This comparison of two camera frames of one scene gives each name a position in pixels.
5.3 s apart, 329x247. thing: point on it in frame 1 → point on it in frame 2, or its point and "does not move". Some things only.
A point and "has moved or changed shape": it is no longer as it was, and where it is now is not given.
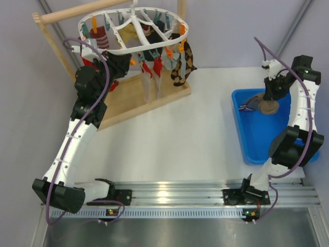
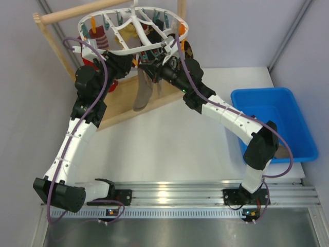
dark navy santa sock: [152, 35] does not move
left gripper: [120, 63] does not move
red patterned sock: [91, 64] does not move
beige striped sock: [252, 104] has moved or changed shape
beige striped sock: [267, 106] → [144, 90]
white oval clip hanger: [116, 30] does not move
